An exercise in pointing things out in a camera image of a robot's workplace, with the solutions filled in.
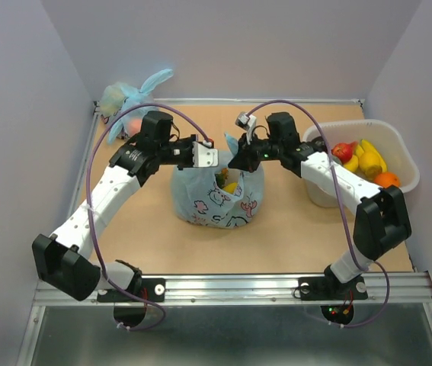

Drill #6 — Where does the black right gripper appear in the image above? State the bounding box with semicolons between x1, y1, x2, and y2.
227;130;283;173

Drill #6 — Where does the light blue printed plastic bag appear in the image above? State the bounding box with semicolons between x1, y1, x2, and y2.
171;134;264;229

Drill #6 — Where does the orange pineapple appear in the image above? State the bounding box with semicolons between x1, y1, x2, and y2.
215;168;229;188

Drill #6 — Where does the yellow wrinkled fruit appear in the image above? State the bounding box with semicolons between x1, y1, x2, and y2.
222;182;238;194

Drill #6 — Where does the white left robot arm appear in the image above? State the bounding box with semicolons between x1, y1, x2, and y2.
32;111;218;300

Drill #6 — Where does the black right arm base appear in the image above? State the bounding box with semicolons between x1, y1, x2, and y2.
292;267;368;326

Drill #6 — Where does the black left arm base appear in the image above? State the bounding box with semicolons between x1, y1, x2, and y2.
96;259;166;332

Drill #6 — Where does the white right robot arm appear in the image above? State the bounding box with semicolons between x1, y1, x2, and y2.
229;112;411;297

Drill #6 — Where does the tied blue bag of fruit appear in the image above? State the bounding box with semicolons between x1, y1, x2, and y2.
99;68;174;145

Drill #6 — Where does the dark brown avocado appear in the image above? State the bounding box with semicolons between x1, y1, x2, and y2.
311;136;328;153

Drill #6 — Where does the red strawberry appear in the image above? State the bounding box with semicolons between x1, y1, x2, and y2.
331;141;357;164

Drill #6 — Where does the yellow banana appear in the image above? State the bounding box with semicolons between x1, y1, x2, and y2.
344;140;388;178

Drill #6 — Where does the orange fruit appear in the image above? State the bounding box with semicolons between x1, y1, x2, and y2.
373;172;402;188

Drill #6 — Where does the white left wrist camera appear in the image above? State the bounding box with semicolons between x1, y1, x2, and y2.
192;142;219;168

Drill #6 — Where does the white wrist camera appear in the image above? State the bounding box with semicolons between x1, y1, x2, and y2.
192;142;219;168
235;112;257;144

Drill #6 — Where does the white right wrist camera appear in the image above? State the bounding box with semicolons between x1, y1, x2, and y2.
235;112;257;144

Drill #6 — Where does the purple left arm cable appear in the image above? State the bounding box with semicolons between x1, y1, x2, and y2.
87;103;211;332

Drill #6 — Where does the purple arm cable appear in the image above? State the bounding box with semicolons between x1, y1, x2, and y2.
246;100;391;329
87;103;211;332

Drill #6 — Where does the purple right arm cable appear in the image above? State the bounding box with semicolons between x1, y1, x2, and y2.
246;100;391;329

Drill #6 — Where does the aluminium front rail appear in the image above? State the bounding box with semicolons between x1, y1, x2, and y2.
33;272;432;307

